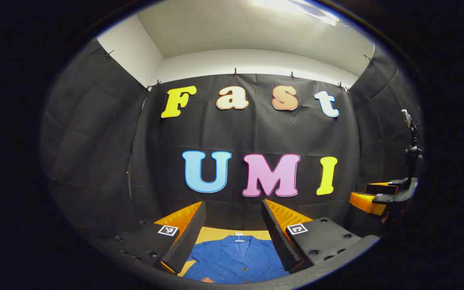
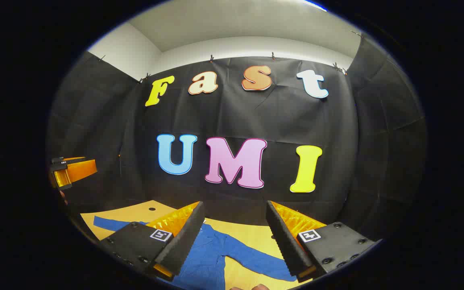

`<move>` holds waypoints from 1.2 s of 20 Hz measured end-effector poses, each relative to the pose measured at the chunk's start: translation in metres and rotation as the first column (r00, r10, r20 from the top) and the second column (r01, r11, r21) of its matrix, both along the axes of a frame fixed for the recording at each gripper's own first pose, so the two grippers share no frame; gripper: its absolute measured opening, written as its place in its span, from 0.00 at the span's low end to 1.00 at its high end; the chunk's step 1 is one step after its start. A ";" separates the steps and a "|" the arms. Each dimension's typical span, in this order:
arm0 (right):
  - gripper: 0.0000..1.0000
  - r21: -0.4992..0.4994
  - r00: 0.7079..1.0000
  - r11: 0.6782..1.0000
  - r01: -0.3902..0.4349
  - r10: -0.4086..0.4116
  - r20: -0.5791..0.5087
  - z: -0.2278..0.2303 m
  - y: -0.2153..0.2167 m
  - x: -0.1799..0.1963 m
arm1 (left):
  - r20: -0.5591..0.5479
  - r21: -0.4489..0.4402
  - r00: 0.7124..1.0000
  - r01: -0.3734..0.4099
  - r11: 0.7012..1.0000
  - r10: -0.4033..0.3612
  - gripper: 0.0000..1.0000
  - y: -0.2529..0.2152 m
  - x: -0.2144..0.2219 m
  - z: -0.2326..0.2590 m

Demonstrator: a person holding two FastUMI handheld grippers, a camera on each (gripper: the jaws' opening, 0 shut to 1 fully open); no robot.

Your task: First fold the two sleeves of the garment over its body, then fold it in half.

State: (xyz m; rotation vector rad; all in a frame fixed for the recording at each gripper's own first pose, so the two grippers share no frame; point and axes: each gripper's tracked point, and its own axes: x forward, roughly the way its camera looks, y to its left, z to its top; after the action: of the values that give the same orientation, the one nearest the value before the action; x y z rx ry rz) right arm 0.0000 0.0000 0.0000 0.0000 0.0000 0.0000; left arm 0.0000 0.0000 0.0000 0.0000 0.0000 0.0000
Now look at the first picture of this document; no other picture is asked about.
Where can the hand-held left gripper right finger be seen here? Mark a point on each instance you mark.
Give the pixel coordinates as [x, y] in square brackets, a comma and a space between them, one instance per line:
[276, 237]

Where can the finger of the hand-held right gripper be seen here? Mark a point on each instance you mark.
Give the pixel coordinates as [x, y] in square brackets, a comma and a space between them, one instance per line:
[381, 188]
[367, 203]

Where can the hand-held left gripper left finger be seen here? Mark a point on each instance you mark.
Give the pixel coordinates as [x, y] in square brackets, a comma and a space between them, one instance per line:
[187, 237]

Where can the blue button jacket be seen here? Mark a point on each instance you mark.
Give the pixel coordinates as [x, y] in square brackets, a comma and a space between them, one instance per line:
[236, 266]

